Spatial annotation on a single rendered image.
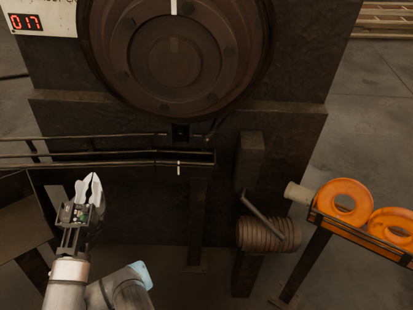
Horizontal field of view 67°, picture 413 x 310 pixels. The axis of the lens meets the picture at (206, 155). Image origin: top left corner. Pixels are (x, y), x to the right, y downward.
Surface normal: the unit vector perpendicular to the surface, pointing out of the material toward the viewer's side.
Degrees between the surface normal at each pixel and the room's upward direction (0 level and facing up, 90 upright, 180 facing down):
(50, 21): 90
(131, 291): 36
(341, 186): 62
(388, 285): 0
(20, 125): 0
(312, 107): 0
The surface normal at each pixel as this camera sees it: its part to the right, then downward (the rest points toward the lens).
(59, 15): 0.00, 0.70
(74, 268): 0.49, -0.40
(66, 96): 0.06, -0.72
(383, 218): -0.60, 0.54
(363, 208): -0.52, 0.12
